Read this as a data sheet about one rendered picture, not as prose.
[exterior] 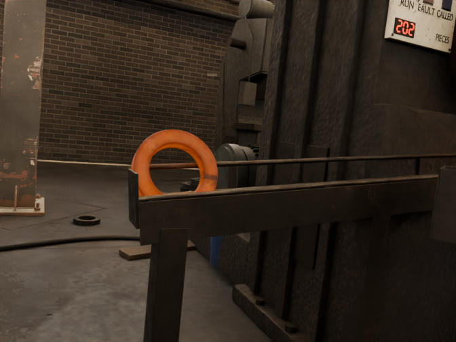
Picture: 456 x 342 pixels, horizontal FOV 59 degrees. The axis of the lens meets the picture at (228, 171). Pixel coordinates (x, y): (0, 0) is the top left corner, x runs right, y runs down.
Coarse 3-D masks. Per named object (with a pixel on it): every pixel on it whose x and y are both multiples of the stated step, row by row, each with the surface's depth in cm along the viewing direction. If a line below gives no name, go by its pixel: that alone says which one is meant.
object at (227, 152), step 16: (224, 144) 233; (224, 160) 227; (240, 160) 218; (224, 176) 226; (240, 176) 216; (192, 240) 255; (208, 240) 231; (224, 240) 211; (240, 240) 195; (208, 256) 229; (224, 256) 210; (240, 256) 194; (224, 272) 210; (240, 272) 193
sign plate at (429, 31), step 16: (400, 0) 114; (416, 0) 116; (400, 16) 114; (416, 16) 117; (432, 16) 119; (448, 16) 122; (400, 32) 115; (416, 32) 118; (432, 32) 120; (448, 32) 123; (432, 48) 121; (448, 48) 124
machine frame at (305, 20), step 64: (320, 0) 138; (384, 0) 115; (320, 64) 140; (384, 64) 117; (448, 64) 128; (320, 128) 138; (384, 128) 113; (448, 128) 124; (256, 256) 168; (320, 256) 130; (448, 256) 132; (256, 320) 159; (320, 320) 130; (384, 320) 123; (448, 320) 136
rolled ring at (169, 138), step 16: (144, 144) 82; (160, 144) 84; (176, 144) 86; (192, 144) 86; (144, 160) 81; (208, 160) 87; (144, 176) 80; (208, 176) 86; (144, 192) 79; (160, 192) 81
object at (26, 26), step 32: (32, 0) 283; (32, 32) 286; (32, 64) 288; (32, 96) 291; (0, 128) 286; (32, 128) 294; (0, 160) 288; (32, 160) 296; (0, 192) 291; (32, 192) 300
